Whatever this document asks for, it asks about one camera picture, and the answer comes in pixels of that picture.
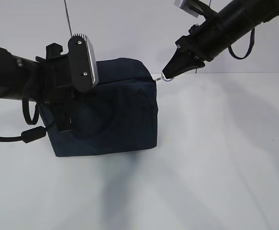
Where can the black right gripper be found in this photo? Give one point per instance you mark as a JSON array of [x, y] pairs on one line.
[[188, 56]]

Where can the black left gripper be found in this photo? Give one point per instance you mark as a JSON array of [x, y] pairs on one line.
[[58, 93]]

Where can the dark navy zippered lunch bag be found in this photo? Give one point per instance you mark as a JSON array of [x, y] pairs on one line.
[[118, 115]]

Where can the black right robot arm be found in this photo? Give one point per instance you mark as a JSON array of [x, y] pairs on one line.
[[218, 32]]

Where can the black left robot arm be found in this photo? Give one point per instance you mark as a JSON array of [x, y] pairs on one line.
[[43, 81]]

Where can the silver wrist camera on left gripper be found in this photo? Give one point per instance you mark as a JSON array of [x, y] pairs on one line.
[[83, 65]]

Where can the silver wrist camera on gripper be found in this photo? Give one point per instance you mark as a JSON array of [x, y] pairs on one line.
[[83, 65], [196, 8]]

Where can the silver wrist camera on right gripper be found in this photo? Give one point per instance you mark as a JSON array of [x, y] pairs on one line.
[[196, 8]]

